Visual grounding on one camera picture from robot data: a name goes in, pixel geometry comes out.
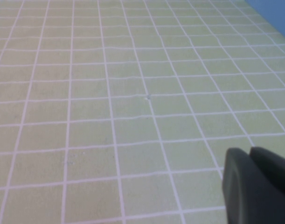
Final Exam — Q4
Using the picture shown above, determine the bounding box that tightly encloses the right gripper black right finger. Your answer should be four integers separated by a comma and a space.
249, 146, 285, 199

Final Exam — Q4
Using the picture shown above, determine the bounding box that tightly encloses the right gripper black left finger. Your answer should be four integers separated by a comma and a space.
222, 147, 285, 224

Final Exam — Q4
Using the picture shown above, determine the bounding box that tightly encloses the green checked tablecloth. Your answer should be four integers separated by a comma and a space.
0, 0, 285, 224

